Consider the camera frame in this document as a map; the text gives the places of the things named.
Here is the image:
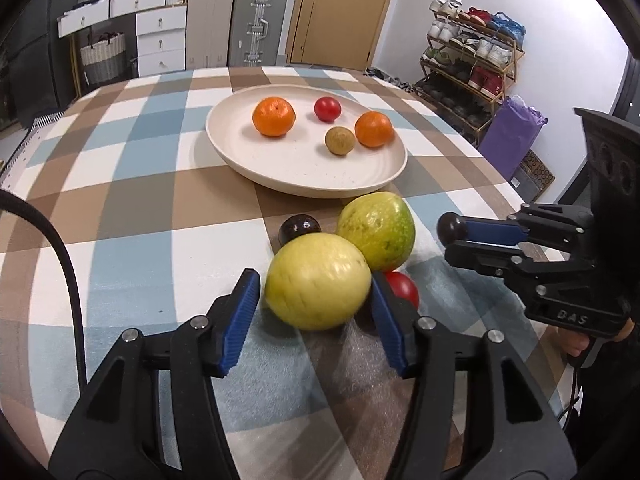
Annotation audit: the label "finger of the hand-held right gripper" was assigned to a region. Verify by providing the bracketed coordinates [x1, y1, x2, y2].
[444, 240, 568, 283]
[465, 216, 531, 247]

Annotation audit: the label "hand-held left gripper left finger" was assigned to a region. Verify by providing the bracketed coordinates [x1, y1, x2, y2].
[47, 267, 262, 480]

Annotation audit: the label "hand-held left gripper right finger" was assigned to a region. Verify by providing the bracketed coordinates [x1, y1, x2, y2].
[370, 271, 578, 480]

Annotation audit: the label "red tomato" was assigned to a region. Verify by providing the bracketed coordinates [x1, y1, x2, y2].
[382, 271, 421, 311]
[314, 97, 343, 123]

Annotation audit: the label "dark purple round fruit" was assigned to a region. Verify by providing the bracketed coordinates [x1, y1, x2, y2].
[278, 214, 322, 247]
[437, 212, 469, 244]

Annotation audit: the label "yellow round fruit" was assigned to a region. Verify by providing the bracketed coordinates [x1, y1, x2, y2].
[264, 232, 373, 332]

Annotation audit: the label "green round fruit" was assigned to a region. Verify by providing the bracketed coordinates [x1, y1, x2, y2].
[336, 192, 417, 273]

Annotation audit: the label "small orange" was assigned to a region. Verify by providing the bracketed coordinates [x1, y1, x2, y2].
[354, 111, 395, 149]

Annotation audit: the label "cream round plate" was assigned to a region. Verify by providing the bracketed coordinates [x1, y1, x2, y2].
[206, 85, 408, 198]

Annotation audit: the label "small brown fruit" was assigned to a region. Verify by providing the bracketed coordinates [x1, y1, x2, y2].
[324, 126, 357, 156]

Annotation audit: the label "large orange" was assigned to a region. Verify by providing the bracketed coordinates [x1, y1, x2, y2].
[252, 96, 297, 138]

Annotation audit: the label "person's right forearm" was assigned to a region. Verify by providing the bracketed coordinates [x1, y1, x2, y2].
[567, 322, 640, 480]

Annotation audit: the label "person's right hand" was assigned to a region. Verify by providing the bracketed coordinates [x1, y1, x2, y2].
[555, 324, 593, 358]

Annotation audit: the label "dark doormat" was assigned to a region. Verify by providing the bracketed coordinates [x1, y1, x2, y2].
[510, 150, 556, 202]

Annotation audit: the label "purple bag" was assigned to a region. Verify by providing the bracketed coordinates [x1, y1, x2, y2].
[479, 95, 547, 181]

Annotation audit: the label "wooden shoe rack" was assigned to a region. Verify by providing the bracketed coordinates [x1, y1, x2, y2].
[415, 7, 526, 146]

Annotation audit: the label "checkered tablecloth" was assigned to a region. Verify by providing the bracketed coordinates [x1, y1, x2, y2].
[0, 65, 596, 480]

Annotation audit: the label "row of shoes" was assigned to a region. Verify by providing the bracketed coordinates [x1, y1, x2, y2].
[422, 0, 527, 131]

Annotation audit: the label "scattered dark shoes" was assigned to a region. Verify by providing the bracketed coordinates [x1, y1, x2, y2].
[364, 65, 416, 92]

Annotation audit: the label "wooden door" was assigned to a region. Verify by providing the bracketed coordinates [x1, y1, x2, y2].
[285, 0, 403, 68]

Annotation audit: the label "striped mat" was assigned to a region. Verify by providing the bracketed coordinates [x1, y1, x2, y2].
[31, 109, 67, 132]

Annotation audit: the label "white drawer desk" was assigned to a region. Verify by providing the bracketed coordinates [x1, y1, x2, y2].
[56, 0, 188, 77]

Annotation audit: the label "silver suitcase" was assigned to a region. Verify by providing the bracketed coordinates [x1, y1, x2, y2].
[229, 0, 290, 67]

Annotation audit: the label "wicker basket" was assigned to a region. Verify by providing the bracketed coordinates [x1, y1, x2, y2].
[80, 32, 127, 86]

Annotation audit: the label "beige suitcase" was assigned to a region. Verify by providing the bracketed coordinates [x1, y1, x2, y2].
[185, 0, 237, 70]

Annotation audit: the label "dark refrigerator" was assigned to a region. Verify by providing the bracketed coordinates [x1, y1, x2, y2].
[0, 0, 76, 121]

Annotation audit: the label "thin black cable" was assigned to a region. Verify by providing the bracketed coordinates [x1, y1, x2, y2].
[562, 355, 583, 426]

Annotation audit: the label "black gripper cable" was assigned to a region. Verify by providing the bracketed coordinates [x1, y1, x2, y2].
[0, 190, 90, 396]

